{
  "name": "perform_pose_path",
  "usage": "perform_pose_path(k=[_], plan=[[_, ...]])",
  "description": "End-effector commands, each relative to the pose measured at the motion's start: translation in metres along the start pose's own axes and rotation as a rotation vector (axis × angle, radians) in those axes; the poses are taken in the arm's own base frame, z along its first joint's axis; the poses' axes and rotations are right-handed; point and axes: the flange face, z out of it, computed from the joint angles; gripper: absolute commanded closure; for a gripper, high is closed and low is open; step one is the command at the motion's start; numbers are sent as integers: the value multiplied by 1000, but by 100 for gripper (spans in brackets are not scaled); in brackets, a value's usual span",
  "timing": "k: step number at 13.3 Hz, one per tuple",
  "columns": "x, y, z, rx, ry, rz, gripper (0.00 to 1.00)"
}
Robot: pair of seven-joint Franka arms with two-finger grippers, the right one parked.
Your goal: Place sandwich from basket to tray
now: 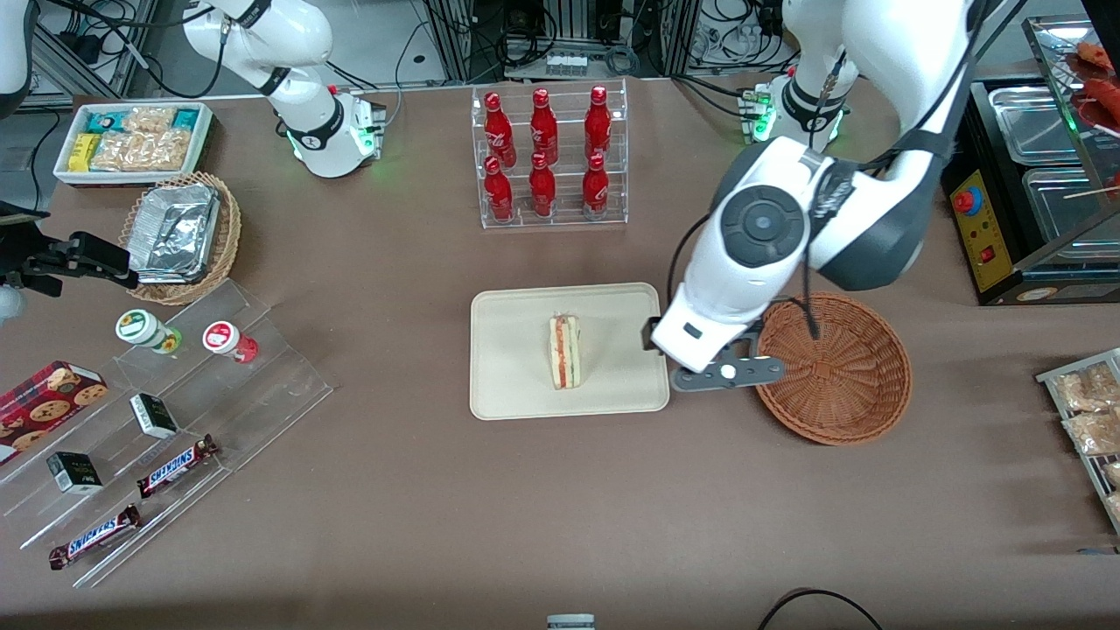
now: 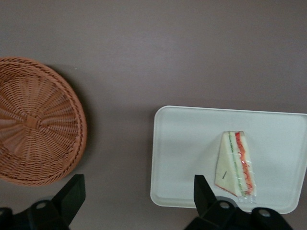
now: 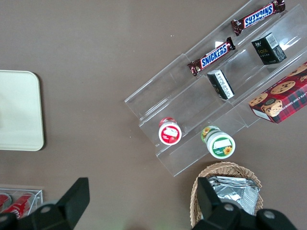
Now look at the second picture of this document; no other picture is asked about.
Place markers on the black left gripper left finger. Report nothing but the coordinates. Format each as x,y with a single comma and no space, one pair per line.
73,196

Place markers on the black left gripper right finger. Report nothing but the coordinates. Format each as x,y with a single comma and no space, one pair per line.
202,196

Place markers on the triangle sandwich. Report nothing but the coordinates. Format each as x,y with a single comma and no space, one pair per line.
227,165

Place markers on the beige plastic tray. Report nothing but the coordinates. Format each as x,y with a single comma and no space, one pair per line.
187,143

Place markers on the round brown wicker basket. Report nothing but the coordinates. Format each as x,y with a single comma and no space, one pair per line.
36,119

